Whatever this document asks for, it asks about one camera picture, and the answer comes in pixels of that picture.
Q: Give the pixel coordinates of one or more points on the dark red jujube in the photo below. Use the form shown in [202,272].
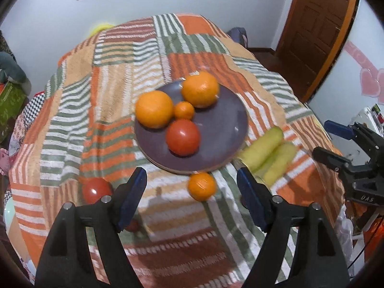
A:
[133,226]

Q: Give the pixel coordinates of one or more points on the white sliding wardrobe door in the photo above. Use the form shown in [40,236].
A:
[356,79]

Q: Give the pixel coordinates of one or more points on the yellow corn cob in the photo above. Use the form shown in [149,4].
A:
[255,155]
[276,164]

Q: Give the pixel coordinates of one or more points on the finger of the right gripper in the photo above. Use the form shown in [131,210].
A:
[333,158]
[342,130]

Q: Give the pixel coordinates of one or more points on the red tomato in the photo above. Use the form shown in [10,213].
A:
[183,137]
[95,188]

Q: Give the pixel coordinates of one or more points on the striped patchwork blanket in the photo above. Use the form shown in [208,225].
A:
[194,232]

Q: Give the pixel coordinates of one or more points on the purple round plate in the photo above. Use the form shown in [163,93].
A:
[207,142]

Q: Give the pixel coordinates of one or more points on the small tangerine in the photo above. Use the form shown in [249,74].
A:
[184,110]
[201,186]

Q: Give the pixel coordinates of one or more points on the blue grey backpack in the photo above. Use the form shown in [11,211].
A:
[239,35]

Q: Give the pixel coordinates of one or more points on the large orange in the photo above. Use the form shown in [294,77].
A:
[154,109]
[200,90]

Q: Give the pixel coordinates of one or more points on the checkered floral quilt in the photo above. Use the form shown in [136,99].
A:
[23,123]

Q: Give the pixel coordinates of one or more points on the mint green bowl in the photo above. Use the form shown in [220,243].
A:
[9,213]

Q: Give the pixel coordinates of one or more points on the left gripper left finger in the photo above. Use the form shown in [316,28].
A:
[83,248]

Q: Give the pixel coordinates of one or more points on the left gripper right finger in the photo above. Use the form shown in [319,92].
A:
[318,258]

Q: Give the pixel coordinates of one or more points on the red tomato front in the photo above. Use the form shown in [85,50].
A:
[183,137]

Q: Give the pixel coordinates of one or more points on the brown wooden door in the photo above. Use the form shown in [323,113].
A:
[311,39]

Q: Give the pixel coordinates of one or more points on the green storage box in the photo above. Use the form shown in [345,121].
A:
[12,100]

